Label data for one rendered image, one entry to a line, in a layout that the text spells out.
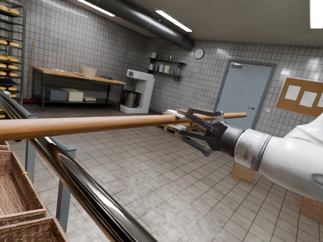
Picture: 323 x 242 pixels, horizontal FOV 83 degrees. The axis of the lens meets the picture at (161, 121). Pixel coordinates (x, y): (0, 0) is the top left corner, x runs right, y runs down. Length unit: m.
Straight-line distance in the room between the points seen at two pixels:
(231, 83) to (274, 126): 1.46
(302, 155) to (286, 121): 4.54
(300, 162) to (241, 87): 4.77
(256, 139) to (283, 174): 0.08
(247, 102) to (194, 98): 1.54
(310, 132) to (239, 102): 4.59
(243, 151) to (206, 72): 5.21
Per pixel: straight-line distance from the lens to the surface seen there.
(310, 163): 0.44
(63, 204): 0.98
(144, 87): 6.05
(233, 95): 5.20
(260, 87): 5.05
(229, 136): 0.47
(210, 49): 5.72
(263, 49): 5.25
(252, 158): 0.45
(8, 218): 0.86
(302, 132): 0.59
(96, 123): 0.37
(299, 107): 4.94
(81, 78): 5.05
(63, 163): 0.29
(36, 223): 0.85
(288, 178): 0.45
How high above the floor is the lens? 1.32
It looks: 13 degrees down
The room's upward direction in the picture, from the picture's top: 13 degrees clockwise
